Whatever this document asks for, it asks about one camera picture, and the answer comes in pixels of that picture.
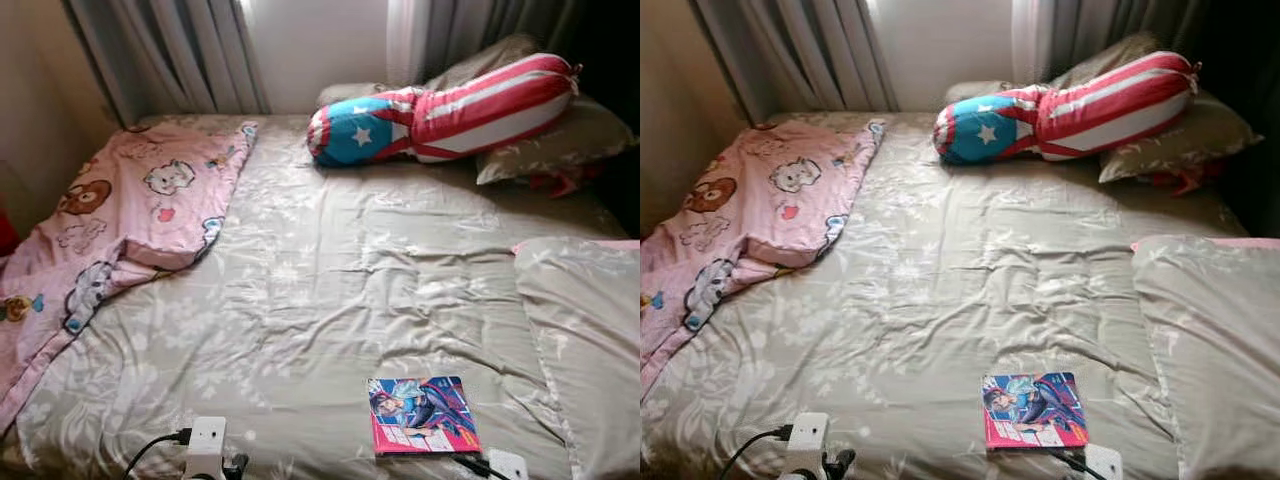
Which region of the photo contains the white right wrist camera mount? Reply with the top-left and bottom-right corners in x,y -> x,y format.
484,449 -> 530,480
1084,444 -> 1124,480

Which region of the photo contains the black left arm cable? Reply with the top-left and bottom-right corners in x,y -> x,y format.
121,429 -> 192,480
717,426 -> 794,480

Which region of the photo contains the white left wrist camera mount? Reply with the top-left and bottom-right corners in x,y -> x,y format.
184,416 -> 229,480
786,412 -> 832,480

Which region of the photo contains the grey curtain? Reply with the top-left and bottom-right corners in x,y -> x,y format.
64,0 -> 272,127
689,0 -> 897,127
384,0 -> 583,87
1009,0 -> 1203,87

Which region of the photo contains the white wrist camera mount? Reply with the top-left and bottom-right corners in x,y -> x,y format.
184,416 -> 229,480
786,412 -> 832,480
1084,444 -> 1124,480
484,449 -> 530,480

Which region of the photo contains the pink blue comic book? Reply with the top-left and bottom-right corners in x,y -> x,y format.
366,375 -> 484,459
981,371 -> 1090,452

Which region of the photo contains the pink cartoon print blanket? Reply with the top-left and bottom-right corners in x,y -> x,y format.
640,117 -> 887,393
0,119 -> 260,437

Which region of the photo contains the beige floral pillow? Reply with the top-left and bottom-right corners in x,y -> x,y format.
1129,234 -> 1280,480
512,237 -> 641,480
1097,91 -> 1264,185
319,81 -> 387,107
1044,29 -> 1162,93
944,79 -> 1012,107
419,34 -> 542,93
474,94 -> 637,187

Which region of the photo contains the star striped bolster pillow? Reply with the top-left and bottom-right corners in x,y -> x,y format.
306,52 -> 582,169
931,49 -> 1202,167

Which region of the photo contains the beige floral bed sheet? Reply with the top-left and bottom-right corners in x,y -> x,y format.
640,109 -> 1280,480
0,111 -> 641,480

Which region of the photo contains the red cloth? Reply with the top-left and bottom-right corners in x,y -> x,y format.
529,164 -> 602,199
1149,162 -> 1227,197

